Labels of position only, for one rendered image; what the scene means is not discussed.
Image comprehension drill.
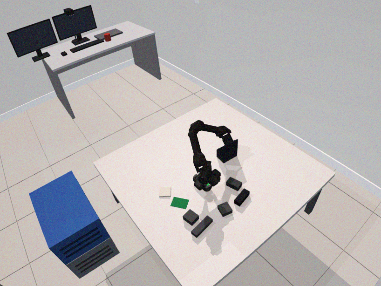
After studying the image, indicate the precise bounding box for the beige flat rectangular slab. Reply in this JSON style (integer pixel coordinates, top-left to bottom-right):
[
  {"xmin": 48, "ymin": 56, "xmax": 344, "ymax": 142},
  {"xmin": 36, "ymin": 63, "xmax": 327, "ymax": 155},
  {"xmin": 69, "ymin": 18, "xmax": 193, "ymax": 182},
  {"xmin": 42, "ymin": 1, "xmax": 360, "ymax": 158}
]
[{"xmin": 159, "ymin": 187, "xmax": 171, "ymax": 197}]

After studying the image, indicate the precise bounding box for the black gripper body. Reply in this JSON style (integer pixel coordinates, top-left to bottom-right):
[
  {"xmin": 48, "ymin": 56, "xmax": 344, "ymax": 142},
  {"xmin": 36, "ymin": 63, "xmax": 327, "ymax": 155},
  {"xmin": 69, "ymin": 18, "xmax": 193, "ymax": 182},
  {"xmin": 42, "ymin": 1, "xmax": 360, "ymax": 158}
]
[{"xmin": 194, "ymin": 169, "xmax": 221, "ymax": 190}]

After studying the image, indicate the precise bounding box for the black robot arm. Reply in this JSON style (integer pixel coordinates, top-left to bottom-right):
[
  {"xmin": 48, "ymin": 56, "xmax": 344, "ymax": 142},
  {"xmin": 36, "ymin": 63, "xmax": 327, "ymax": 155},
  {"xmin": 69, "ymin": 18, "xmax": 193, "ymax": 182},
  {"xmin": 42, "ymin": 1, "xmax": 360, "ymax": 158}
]
[{"xmin": 188, "ymin": 120, "xmax": 234, "ymax": 186}]

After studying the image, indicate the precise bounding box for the flat green panel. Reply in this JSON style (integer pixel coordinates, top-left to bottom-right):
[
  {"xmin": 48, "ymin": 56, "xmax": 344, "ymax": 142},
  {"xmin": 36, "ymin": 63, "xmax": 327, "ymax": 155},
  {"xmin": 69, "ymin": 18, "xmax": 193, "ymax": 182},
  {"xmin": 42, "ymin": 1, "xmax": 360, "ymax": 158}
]
[{"xmin": 171, "ymin": 197, "xmax": 189, "ymax": 209}]

